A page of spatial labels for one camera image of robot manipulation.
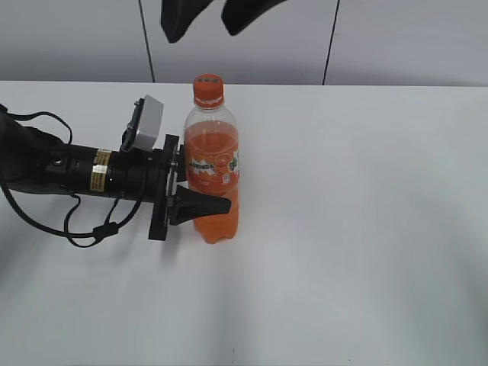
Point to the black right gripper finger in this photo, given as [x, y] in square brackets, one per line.
[178, 15]
[237, 15]

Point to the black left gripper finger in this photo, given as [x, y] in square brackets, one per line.
[190, 205]

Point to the orange bottle cap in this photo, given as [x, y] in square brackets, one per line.
[208, 91]

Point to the orange Mirinda soda bottle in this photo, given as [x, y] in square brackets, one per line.
[211, 142]

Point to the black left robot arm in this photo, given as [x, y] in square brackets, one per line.
[36, 162]

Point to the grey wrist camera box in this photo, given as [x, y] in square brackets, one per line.
[143, 129]

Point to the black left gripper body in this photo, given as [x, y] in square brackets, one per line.
[146, 176]

